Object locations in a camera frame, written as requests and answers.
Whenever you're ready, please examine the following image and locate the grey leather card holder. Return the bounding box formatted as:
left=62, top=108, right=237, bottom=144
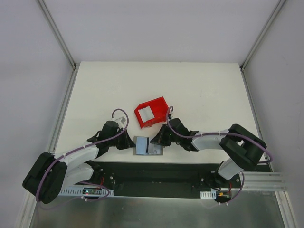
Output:
left=133, top=136, right=164, bottom=156

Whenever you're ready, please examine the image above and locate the white credit card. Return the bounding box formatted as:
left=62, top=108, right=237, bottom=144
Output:
left=149, top=144, right=163, bottom=155
left=135, top=137, right=149, bottom=155

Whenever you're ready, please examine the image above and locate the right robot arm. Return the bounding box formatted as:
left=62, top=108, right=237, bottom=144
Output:
left=151, top=118, right=266, bottom=190

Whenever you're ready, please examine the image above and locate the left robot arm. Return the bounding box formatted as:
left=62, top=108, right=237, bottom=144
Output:
left=22, top=117, right=135, bottom=204

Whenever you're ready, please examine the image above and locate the red plastic card tray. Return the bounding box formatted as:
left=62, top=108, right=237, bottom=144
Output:
left=134, top=96, right=169, bottom=129

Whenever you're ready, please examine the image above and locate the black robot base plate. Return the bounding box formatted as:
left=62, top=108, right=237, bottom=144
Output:
left=87, top=162, right=241, bottom=199

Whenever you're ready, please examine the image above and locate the left white cable duct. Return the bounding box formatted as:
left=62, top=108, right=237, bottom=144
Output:
left=59, top=187, right=114, bottom=197

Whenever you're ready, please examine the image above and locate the white cable duct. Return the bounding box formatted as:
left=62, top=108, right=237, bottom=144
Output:
left=59, top=187, right=114, bottom=197
left=200, top=190, right=217, bottom=200

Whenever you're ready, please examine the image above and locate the left table side rail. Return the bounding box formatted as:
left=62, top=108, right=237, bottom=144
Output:
left=46, top=65, right=79, bottom=153

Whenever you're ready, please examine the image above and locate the table side rail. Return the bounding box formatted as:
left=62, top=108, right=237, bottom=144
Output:
left=46, top=65, right=79, bottom=153
left=240, top=68, right=273, bottom=169

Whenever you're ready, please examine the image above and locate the right white cable duct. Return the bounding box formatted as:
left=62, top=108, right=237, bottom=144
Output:
left=200, top=190, right=217, bottom=200

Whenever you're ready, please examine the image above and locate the right table side rail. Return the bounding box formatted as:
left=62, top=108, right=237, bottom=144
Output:
left=240, top=68, right=273, bottom=169

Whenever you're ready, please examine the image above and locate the horizontal aluminium extrusion rail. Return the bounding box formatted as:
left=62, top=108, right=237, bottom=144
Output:
left=243, top=172, right=287, bottom=191

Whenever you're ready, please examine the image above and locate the left aluminium frame post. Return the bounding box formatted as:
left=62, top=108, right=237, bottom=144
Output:
left=36, top=0, right=77, bottom=70

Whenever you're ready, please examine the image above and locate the aluminium frame post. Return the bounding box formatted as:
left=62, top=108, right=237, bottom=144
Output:
left=36, top=0, right=77, bottom=70
left=240, top=0, right=288, bottom=72

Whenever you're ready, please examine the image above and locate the right aluminium frame post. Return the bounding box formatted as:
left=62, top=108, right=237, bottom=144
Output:
left=240, top=0, right=288, bottom=72

